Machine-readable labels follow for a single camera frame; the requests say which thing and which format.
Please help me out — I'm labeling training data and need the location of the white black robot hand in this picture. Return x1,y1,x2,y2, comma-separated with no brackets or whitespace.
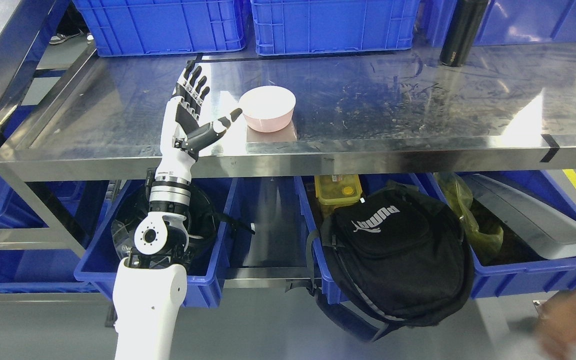
155,61,243,183

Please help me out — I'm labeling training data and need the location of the blurred human hand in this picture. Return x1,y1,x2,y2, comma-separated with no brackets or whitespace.
535,292,576,360

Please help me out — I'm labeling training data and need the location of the pink ikea bowl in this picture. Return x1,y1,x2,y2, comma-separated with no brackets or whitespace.
238,85,297,133

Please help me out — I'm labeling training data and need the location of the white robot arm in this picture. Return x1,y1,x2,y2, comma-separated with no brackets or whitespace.
112,170,192,360

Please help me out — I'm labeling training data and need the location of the blue crate top middle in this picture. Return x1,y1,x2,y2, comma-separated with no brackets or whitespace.
250,0,420,56

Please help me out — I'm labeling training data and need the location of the blue crate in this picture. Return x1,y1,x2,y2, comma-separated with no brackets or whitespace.
425,0,576,48
250,0,420,56
74,0,251,57

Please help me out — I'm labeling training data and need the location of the grey flat device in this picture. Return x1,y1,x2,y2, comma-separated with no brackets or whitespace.
462,174,576,260

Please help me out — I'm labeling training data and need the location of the blue bin under backpack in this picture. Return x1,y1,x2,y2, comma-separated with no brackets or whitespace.
294,172,576,305

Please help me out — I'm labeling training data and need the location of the black helmet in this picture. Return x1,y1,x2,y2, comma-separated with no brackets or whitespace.
110,184,256,265

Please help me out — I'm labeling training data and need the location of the yellow plastic bag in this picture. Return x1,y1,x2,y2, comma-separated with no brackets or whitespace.
433,172,505,265

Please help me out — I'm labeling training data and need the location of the blue crate top left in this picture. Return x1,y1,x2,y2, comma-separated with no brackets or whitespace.
74,0,251,57

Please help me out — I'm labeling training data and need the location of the blue bin with helmet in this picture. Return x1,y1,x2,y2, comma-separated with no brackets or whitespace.
73,178,238,308

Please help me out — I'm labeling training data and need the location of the yellow lunch box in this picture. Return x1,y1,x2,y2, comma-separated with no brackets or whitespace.
314,174,362,218

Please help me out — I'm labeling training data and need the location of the black puma backpack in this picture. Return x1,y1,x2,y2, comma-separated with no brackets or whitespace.
285,181,474,343

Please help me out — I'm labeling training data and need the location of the blue bin far left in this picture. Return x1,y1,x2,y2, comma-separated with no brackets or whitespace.
0,177,107,294

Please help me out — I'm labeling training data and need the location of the blue crate top right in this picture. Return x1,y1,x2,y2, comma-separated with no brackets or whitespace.
425,0,576,48

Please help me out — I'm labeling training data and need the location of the black thermos bottle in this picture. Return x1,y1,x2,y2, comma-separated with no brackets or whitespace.
439,0,489,68

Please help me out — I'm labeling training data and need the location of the stainless steel table frame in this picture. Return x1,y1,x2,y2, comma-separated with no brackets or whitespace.
0,0,576,304

